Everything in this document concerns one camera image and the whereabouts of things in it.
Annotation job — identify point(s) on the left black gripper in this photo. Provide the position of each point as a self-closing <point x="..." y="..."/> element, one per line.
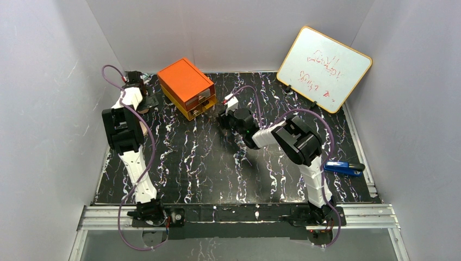
<point x="144" y="101"/>

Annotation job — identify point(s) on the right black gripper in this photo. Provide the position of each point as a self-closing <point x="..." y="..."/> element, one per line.
<point x="223" y="117"/>

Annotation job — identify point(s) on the orange drawer organizer box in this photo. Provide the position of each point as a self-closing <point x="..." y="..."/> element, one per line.
<point x="188" y="88"/>

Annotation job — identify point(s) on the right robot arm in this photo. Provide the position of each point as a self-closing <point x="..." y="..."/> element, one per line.
<point x="297" y="140"/>

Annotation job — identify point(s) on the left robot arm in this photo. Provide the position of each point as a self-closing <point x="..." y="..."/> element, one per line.
<point x="126" y="134"/>

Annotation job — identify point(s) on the yellow framed whiteboard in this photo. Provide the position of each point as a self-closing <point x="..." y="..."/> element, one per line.
<point x="323" y="70"/>

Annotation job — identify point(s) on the blue black stapler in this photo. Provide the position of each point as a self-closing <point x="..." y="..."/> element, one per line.
<point x="346" y="168"/>

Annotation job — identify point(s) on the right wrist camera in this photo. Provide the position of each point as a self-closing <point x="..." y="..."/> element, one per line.
<point x="231" y="103"/>

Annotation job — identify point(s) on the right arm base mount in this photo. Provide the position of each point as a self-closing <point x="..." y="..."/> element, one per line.
<point x="306" y="215"/>

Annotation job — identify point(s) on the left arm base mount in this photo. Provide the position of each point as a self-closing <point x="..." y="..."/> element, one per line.
<point x="155" y="214"/>

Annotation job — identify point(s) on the aluminium rail frame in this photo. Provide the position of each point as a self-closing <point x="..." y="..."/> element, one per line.
<point x="240" y="232"/>

